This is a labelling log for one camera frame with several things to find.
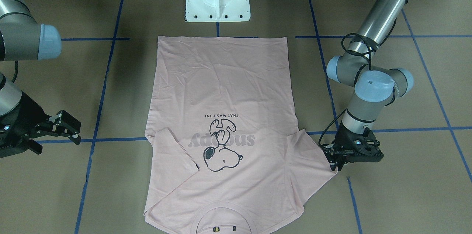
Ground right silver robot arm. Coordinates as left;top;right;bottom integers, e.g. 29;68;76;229
0;0;81;158

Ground pink snoopy t-shirt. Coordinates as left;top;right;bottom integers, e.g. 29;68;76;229
143;36;336;234

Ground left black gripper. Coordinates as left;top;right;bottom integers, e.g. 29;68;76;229
322;123;384;172

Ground brown paper table cover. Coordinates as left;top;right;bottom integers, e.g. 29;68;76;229
1;0;471;234

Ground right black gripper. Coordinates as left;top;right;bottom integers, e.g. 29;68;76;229
0;92;81;158

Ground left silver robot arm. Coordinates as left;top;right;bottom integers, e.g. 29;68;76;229
321;0;414;172

